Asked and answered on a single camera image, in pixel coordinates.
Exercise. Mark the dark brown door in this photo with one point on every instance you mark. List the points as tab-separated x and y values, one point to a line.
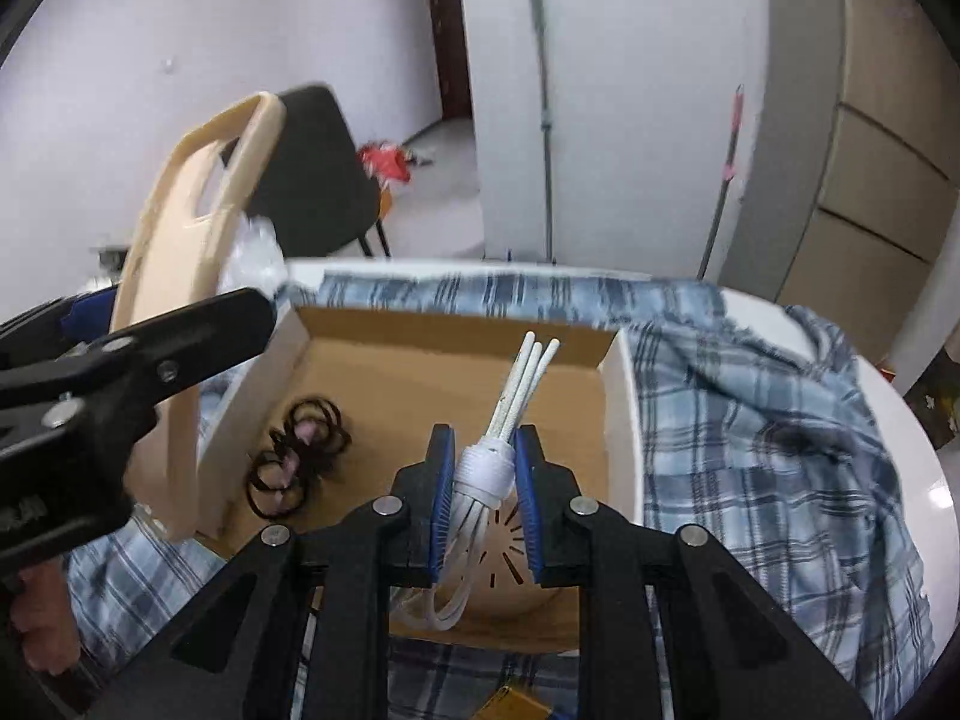
448	30

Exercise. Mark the red bag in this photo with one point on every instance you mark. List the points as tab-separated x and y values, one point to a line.
385	161

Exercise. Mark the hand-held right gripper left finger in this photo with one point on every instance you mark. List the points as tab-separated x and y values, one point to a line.
442	510

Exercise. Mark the clear plastic bag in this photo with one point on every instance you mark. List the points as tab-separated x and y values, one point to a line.
259	255

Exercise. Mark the dark patterned object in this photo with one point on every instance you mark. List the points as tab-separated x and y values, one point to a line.
934	405

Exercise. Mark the wooden wardrobe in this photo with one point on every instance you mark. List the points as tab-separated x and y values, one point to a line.
877	150

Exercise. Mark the black chair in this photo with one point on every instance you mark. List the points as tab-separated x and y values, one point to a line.
315	180

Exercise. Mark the yellow flat object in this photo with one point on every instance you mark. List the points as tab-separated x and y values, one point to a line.
517	706

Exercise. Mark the beige round slotted object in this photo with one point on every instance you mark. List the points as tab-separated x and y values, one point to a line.
495	562

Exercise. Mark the blue plaid shirt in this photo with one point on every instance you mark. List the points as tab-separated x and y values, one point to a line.
757	427

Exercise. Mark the person's left hand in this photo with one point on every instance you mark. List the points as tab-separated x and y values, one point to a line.
45	615

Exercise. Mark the broom with pink grip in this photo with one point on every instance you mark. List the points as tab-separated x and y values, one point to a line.
724	180

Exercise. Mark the beige phone case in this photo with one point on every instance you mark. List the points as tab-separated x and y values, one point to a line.
180	187

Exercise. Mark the grey mop pole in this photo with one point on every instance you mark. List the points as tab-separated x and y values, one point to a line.
544	120

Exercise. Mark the cardboard box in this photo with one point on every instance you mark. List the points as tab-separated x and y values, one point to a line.
420	382

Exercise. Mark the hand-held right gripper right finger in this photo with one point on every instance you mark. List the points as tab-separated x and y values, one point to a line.
529	510

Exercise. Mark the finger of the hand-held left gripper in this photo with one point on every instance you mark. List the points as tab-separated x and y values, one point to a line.
187	345
45	319

